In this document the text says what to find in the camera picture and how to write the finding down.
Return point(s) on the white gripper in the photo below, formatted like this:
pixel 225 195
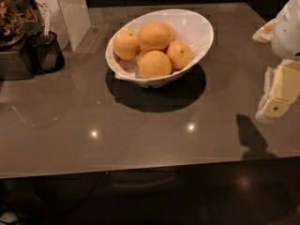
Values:
pixel 287 32

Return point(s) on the orange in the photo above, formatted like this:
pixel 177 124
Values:
pixel 125 44
pixel 180 54
pixel 154 64
pixel 154 36

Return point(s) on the white oval bowl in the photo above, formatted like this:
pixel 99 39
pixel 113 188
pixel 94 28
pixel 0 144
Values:
pixel 190 27

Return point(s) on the back orange partly hidden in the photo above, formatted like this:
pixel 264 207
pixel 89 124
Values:
pixel 171 31

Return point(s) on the white panel board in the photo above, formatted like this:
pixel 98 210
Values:
pixel 69 20

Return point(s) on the black mesh cup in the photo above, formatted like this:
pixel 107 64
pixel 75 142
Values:
pixel 45 52

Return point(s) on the white tag utensil in cup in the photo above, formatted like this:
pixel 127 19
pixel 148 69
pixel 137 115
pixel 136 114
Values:
pixel 47 20

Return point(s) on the dark box under jar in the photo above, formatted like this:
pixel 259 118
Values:
pixel 15 62

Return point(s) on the glass jar with nuts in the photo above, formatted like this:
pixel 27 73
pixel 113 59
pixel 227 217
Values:
pixel 14 14

